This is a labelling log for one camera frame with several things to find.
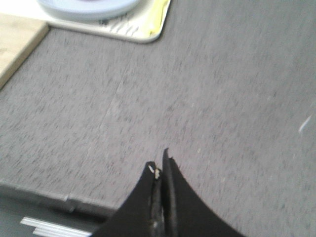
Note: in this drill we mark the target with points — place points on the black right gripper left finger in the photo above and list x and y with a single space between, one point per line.
141 213

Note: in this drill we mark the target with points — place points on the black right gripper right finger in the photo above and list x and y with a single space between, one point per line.
185 214

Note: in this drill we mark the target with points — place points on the light blue plate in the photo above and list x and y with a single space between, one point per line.
87 10

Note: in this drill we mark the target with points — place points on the cream white tray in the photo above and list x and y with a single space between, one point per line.
130 26

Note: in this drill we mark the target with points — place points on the yellow paper on tray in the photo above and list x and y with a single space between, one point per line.
155 16

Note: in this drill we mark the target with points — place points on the wooden cutting board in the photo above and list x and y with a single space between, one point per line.
19 36

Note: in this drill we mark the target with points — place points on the aluminium frame rail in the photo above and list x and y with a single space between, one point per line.
47 229

